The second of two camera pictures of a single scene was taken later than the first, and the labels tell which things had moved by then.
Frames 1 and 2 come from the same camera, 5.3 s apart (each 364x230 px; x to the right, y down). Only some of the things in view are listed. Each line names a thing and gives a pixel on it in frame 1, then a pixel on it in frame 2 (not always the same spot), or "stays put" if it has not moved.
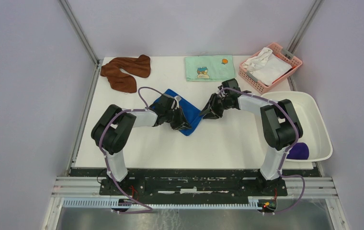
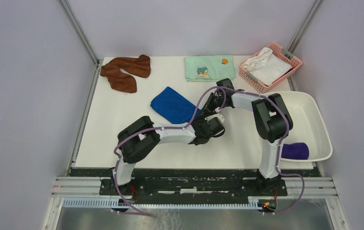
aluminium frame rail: x=80 y=186 stays put
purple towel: x=300 y=150 stays put
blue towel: x=191 y=114 stays put
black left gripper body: x=174 y=117 to x=200 y=118
